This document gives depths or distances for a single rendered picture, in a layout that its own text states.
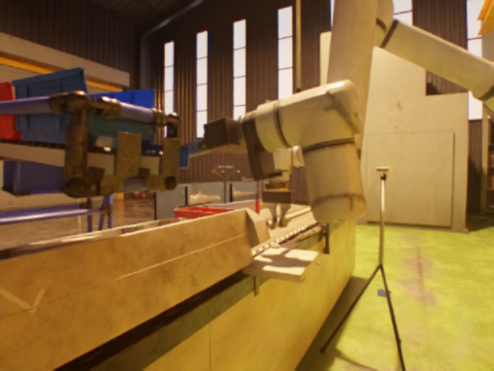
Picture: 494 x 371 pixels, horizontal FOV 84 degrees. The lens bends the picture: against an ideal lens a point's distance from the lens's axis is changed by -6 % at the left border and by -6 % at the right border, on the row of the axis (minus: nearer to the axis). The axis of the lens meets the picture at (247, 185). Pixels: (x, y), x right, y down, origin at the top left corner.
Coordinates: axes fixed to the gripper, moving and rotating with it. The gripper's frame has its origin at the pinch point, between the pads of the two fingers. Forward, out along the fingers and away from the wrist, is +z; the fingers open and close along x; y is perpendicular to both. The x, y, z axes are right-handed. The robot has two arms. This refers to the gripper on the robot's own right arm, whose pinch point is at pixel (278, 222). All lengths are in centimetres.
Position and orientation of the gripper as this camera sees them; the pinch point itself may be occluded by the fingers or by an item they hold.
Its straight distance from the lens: 122.3
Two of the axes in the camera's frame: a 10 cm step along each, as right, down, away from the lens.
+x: -8.7, -0.2, 5.0
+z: 0.0, 10.0, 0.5
